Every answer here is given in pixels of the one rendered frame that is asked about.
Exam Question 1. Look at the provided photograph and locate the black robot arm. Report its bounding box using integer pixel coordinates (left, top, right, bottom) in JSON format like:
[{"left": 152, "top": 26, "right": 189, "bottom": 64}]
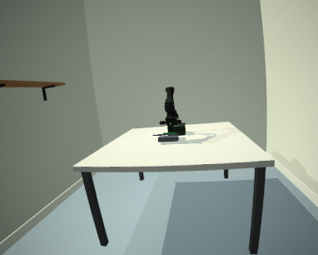
[{"left": 165, "top": 87, "right": 179, "bottom": 122}]

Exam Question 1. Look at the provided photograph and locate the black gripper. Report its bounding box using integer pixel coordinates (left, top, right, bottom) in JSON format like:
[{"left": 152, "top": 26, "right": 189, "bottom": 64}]
[{"left": 160, "top": 114, "right": 181, "bottom": 132}]

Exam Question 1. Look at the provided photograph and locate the grey switch panel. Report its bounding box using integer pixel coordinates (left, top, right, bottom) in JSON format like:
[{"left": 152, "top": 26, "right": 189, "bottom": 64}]
[{"left": 152, "top": 132, "right": 182, "bottom": 143}]

